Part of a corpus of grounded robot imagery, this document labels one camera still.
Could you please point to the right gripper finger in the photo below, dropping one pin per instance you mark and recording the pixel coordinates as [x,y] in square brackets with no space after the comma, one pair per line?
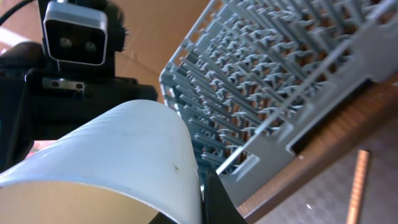
[217,205]

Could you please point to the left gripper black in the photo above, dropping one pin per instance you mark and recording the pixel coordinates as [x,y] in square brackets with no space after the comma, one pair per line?
[38,103]

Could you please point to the white paper cup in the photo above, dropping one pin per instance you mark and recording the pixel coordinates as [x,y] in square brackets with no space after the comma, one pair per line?
[128,165]

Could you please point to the wooden chopstick long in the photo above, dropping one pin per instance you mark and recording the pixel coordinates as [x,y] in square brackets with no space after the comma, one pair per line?
[358,187]

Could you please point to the dark brown serving tray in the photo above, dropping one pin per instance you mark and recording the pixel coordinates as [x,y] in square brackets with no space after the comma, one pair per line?
[317,188]

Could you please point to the grey plastic dish rack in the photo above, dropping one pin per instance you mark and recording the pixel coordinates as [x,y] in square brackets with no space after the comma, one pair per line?
[253,77]

